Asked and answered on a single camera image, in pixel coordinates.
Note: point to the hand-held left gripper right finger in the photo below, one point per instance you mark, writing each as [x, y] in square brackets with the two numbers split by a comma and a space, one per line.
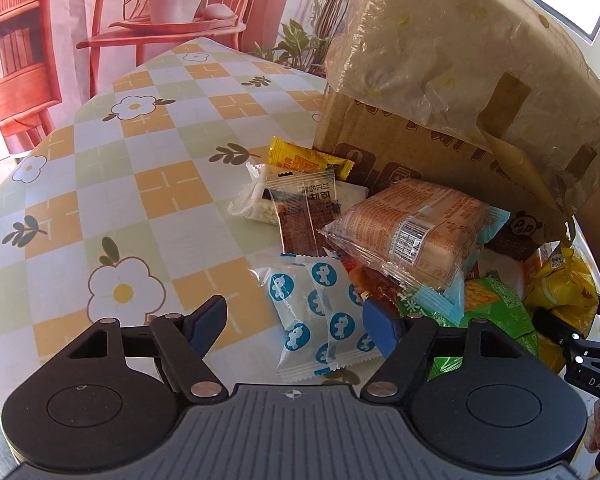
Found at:
[380, 330]

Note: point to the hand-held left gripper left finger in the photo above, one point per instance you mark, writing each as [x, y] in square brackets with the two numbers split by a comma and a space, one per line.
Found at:
[207, 327]

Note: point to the green chips bag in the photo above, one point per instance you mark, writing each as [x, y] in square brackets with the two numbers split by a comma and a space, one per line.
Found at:
[490, 300]

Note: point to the large orange bread package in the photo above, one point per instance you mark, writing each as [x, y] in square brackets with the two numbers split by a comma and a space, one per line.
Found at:
[405, 220]

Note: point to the brown cardboard box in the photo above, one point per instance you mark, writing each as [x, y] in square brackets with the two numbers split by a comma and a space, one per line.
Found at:
[430, 160]

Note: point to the yellow chips bag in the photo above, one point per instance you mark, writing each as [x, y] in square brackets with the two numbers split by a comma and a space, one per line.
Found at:
[560, 285]

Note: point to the white blue-dotted snack packet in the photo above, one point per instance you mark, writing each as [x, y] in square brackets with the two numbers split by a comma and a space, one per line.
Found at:
[340, 310]
[290, 300]

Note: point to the red snack packet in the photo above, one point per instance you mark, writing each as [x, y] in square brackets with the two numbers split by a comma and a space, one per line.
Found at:
[375, 285]

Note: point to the teal snack packet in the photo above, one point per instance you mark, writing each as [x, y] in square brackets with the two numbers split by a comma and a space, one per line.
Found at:
[430, 305]

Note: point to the dark brown snack packet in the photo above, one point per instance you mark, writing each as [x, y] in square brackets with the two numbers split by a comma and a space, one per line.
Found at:
[300, 225]

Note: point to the white wafer snack packet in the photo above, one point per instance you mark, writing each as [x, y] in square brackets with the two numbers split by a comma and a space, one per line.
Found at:
[260, 195]

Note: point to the yellow orange snack packet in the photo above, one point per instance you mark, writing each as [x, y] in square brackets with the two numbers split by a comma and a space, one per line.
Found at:
[300, 157]

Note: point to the printed wall backdrop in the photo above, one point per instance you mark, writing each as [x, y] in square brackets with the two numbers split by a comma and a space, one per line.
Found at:
[55, 10]

